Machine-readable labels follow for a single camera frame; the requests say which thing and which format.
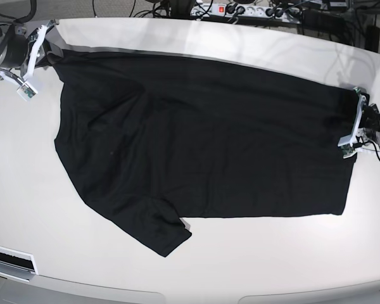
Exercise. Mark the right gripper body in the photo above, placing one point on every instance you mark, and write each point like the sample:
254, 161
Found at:
18, 51

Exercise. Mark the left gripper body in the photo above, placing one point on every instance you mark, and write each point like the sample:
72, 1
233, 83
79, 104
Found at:
371, 123

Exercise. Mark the black t-shirt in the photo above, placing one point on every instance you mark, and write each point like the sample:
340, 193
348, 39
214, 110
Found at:
150, 139

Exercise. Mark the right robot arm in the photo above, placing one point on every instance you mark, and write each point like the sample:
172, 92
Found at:
19, 24

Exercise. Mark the black power adapter box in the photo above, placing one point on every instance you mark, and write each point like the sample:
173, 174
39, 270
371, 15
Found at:
316, 20

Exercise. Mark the black pole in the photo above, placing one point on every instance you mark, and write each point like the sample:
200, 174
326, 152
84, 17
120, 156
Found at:
181, 9

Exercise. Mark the white power strip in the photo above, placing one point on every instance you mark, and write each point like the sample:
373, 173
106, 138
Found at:
289, 13

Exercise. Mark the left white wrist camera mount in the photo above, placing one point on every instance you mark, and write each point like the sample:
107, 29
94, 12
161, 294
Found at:
355, 141

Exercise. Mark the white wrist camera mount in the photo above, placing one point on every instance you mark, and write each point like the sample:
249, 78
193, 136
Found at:
355, 141
27, 85

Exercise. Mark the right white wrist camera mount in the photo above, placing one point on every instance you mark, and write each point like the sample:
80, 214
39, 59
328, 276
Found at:
27, 85

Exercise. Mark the table cable grommet slot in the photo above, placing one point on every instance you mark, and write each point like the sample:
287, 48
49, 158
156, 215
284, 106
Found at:
17, 265

